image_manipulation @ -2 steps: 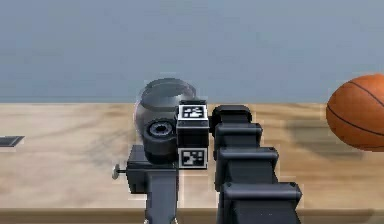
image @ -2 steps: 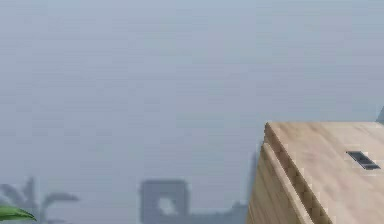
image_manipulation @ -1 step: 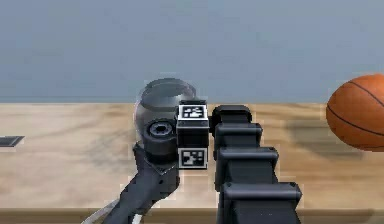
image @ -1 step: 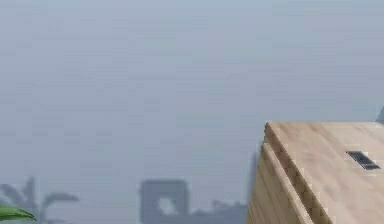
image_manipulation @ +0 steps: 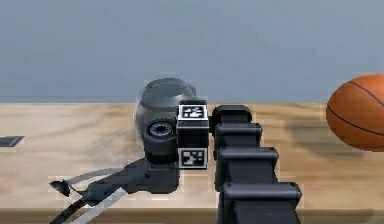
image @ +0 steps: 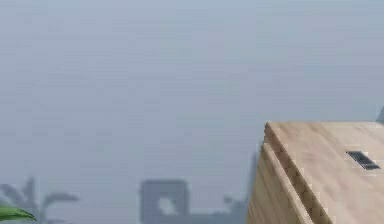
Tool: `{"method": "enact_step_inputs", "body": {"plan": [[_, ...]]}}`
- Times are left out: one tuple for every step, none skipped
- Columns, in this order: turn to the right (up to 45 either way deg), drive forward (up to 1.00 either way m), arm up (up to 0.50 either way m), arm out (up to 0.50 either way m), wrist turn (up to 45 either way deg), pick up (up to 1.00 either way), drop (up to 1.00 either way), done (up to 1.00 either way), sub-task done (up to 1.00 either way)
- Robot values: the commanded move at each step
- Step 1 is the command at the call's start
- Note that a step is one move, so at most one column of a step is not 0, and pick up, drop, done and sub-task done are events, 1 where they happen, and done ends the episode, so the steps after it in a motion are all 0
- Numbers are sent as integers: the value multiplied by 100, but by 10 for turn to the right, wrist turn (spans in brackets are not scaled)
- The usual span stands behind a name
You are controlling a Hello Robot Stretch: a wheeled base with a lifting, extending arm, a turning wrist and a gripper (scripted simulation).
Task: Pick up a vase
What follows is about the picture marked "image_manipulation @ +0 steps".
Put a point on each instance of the light wooden table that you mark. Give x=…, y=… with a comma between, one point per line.
x=66, y=133

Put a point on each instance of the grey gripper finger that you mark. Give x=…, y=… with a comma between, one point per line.
x=100, y=207
x=93, y=174

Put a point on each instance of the orange basketball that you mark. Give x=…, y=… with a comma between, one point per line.
x=360, y=113

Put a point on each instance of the dark grey flat rectangle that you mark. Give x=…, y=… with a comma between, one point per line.
x=10, y=141

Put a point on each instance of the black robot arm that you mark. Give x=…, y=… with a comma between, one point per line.
x=246, y=173

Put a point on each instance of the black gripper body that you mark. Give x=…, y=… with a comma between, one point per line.
x=160, y=140

